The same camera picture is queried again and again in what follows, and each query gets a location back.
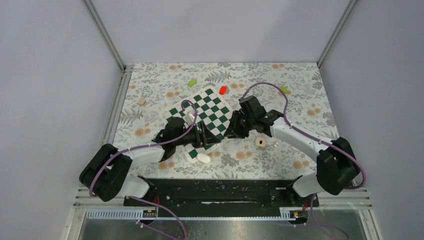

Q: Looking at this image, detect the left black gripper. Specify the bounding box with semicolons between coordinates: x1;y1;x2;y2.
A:
174;120;221;149

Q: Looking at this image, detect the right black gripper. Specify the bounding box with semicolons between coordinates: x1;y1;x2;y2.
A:
223;110;255;140

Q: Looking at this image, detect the white earbud case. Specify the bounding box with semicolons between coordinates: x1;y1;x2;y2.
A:
196;153;211;164

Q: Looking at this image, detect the beige earbud charging case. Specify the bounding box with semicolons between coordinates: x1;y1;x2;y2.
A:
254;137;267;148

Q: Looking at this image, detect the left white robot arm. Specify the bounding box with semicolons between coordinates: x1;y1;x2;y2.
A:
79;117;222;206

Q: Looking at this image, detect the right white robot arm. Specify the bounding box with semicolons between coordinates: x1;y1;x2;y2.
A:
224;96;361;206

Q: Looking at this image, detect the green white chessboard mat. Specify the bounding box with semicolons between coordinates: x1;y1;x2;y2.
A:
177;86;233;163

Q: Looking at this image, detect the red block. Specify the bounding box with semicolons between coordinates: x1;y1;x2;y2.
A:
219;85;228;95

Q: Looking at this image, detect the green block left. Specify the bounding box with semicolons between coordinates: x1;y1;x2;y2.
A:
187;78;197;87

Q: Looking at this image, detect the green block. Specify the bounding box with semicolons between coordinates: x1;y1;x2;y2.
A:
187;78;197;87
279;85;290;94

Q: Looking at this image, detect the green block right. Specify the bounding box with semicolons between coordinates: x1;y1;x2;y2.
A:
279;85;290;94

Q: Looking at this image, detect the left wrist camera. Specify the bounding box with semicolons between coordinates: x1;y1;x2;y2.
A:
183;110;197;125

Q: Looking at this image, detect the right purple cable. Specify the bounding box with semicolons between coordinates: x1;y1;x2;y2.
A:
240;82;367;240

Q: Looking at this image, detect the purple cable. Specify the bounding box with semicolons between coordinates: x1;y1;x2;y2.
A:
88;99;199;240
240;82;367;240

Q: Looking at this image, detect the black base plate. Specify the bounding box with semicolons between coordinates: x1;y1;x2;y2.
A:
143;178;319;218

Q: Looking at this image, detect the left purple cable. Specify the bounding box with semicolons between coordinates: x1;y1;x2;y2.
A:
88;99;199;240

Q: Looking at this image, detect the white slotted cable duct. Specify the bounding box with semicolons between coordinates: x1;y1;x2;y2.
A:
85;207;299;221

